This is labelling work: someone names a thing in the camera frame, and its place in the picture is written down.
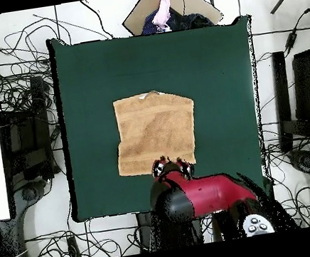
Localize orange terry towel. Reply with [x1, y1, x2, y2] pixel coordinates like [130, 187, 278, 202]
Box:
[107, 84, 204, 180]

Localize dark blue laundry pile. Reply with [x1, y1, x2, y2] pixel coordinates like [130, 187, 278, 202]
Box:
[139, 1, 215, 37]

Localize black flat panel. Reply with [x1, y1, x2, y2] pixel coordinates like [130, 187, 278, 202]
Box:
[287, 48, 310, 125]

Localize pink cloth item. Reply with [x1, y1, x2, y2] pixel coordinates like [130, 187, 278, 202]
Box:
[148, 0, 175, 32]

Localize black upright bar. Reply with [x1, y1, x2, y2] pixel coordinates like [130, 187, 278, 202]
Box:
[267, 51, 299, 154]

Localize dark green table cloth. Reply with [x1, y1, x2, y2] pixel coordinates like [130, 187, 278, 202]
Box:
[45, 9, 278, 229]

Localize brown cardboard box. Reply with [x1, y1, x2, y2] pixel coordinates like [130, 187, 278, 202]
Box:
[118, 0, 225, 39]

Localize black equipment box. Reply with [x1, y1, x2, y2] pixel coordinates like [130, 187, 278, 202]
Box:
[0, 74, 60, 185]

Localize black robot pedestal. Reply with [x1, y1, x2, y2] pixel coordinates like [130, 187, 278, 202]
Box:
[134, 200, 227, 253]

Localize black tangled cable bundle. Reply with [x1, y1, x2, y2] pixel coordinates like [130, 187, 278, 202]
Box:
[262, 125, 310, 232]

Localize black loose floor cables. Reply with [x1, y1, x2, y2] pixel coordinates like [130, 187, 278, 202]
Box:
[23, 217, 143, 257]
[0, 12, 58, 115]

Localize black power adapter cable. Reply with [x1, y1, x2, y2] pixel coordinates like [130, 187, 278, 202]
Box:
[277, 4, 310, 56]

